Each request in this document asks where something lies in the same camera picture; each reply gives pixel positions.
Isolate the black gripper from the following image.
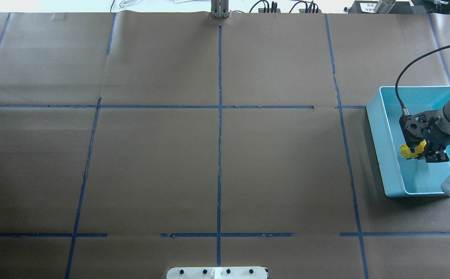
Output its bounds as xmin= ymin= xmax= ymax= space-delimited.
xmin=399 ymin=110 xmax=450 ymax=163

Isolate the yellow beetle toy car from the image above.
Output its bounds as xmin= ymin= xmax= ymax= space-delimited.
xmin=399 ymin=141 xmax=426 ymax=160

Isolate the light blue plastic bin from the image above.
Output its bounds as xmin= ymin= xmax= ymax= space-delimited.
xmin=366 ymin=86 xmax=450 ymax=198

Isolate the silver metal cylinder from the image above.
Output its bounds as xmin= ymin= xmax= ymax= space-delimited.
xmin=374 ymin=0 xmax=396 ymax=14

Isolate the black box with label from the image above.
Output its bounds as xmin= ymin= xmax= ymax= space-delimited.
xmin=344 ymin=0 xmax=413 ymax=14

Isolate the black power strip right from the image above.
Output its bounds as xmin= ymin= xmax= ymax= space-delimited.
xmin=300 ymin=1 xmax=321 ymax=14

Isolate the black power strip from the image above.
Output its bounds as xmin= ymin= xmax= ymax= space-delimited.
xmin=300 ymin=1 xmax=321 ymax=14
xmin=250 ymin=0 xmax=281 ymax=14

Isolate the black power strip left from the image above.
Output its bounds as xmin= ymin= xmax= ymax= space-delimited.
xmin=250 ymin=0 xmax=281 ymax=14

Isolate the brown paper table cover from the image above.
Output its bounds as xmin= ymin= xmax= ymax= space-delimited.
xmin=0 ymin=11 xmax=450 ymax=279

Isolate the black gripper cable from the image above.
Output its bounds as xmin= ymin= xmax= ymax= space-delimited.
xmin=395 ymin=43 xmax=450 ymax=116

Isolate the aluminium frame post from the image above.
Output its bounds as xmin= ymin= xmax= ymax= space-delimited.
xmin=210 ymin=0 xmax=230 ymax=18

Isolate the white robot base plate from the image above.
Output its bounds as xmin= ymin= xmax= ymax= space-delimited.
xmin=166 ymin=266 xmax=269 ymax=279

